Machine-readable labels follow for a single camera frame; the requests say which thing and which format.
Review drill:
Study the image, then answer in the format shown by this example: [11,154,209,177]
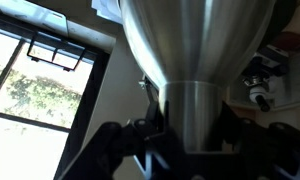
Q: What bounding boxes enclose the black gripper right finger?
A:
[221,101,300,180]

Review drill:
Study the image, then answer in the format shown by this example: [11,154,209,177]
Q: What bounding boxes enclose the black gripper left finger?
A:
[58,119,166,180]

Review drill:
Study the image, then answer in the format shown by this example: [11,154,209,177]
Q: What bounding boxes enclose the silver metal cup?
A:
[118,0,278,155]

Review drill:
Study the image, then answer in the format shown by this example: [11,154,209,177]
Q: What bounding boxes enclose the black framed window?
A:
[0,8,112,180]

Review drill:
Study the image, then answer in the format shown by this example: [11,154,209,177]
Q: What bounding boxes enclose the black and white microscope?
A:
[241,44,291,113]

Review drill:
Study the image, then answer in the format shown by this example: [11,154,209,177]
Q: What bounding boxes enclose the white crumpled papers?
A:
[90,0,125,25]

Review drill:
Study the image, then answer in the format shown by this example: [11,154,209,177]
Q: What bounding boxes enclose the black wire rack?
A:
[26,31,88,73]

